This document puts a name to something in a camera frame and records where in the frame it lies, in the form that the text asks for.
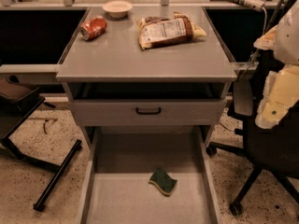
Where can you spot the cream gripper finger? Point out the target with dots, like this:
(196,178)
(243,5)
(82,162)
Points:
(280,93)
(266,41)

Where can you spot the green and yellow sponge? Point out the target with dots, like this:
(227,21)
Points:
(163,181)

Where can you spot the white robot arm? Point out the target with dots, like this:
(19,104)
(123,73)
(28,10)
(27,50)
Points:
(286,44)

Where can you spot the grey drawer cabinet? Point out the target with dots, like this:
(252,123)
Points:
(114,67)

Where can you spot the open grey middle drawer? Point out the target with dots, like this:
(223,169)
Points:
(116,188)

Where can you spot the closed grey top drawer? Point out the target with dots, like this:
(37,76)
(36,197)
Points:
(122,113)

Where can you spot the black office chair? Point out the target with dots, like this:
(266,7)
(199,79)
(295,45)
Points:
(275,150)

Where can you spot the brown chip bag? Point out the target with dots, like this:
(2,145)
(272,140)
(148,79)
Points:
(155,32)

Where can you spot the white bowl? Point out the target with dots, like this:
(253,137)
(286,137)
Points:
(117,9)

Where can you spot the red soda can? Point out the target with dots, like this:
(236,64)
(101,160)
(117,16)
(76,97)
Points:
(93,27)

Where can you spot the black drawer handle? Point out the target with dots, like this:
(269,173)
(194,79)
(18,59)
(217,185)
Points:
(148,111)

